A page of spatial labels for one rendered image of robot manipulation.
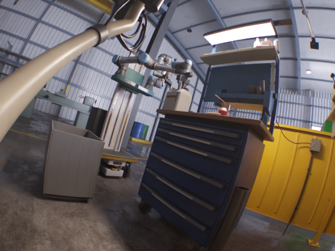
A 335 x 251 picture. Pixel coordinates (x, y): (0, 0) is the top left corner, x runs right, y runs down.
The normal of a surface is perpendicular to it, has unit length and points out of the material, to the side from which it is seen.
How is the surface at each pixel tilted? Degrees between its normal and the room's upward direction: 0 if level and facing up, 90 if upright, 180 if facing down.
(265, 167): 90
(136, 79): 90
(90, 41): 84
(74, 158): 90
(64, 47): 48
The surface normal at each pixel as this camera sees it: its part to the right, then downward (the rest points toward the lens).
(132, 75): 0.71, 0.16
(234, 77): -0.72, -0.26
